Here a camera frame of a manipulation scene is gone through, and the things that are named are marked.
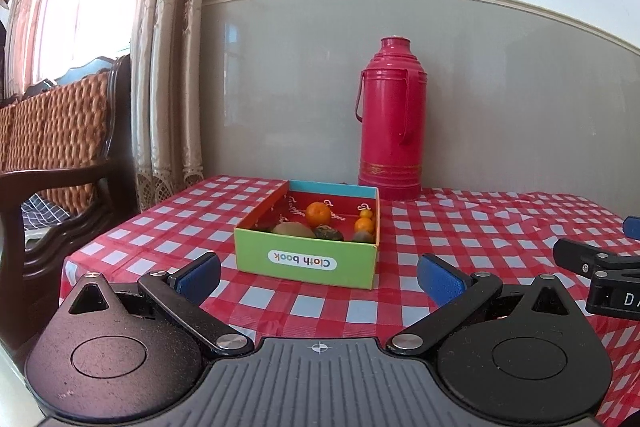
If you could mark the large dark passion fruit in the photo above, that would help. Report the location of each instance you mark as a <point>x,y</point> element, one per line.
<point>328,233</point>

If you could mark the red checkered tablecloth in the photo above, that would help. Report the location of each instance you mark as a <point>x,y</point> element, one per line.
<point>475,227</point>

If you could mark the wooden chair with woven back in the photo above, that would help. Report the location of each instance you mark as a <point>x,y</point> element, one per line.
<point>60,122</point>

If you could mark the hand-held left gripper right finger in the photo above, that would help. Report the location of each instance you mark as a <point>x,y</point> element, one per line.
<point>440,279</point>

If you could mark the small orange kumquat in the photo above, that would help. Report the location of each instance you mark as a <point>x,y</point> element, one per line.
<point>367,210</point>

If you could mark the red thermos flask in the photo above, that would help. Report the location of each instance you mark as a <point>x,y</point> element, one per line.
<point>390,132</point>

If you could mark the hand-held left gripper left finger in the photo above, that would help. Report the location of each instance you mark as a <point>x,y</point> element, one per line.
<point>200,278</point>

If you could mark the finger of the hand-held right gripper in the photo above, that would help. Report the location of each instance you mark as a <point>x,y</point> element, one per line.
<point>633,228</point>
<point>575,253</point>

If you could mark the large orange mandarin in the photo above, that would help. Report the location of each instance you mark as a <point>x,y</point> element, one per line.
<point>318,213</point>

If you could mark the blue checkered cloth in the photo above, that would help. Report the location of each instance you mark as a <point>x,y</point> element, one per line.
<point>45,212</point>

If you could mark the small greenish brown fruit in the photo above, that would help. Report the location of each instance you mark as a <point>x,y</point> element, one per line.
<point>361,236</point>

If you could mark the beige lace curtain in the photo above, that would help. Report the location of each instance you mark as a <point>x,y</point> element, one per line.
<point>165,57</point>

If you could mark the brown kiwi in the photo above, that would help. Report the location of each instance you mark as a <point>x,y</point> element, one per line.
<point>291,230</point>

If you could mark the colourful cardboard box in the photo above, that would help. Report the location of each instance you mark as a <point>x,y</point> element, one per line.
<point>305,264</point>

